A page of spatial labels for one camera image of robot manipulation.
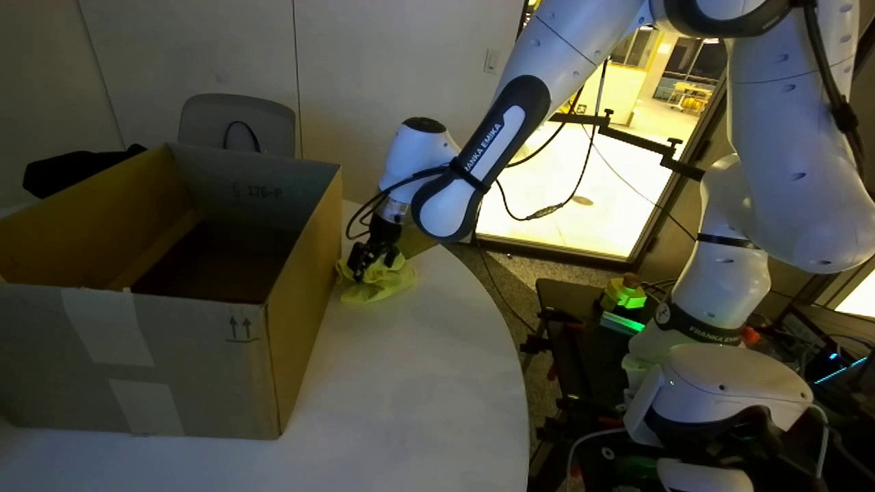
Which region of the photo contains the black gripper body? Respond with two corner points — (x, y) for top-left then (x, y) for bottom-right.
(360, 217), (411, 267)

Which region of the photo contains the yellow towel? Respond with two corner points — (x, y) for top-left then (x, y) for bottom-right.
(333, 258), (419, 305)

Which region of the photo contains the brown cardboard box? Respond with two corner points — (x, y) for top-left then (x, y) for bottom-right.
(0, 143), (347, 443)

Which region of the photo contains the green lit control box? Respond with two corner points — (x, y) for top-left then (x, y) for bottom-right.
(595, 279), (654, 340)

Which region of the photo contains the grey chair backrest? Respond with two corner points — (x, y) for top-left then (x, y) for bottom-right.
(176, 89), (300, 162)

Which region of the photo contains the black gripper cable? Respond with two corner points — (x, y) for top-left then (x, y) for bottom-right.
(345, 167), (459, 247)

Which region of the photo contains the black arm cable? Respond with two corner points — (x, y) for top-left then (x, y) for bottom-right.
(496, 59), (610, 226)

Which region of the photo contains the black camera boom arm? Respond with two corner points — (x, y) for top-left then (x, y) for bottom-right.
(549, 106), (706, 180)

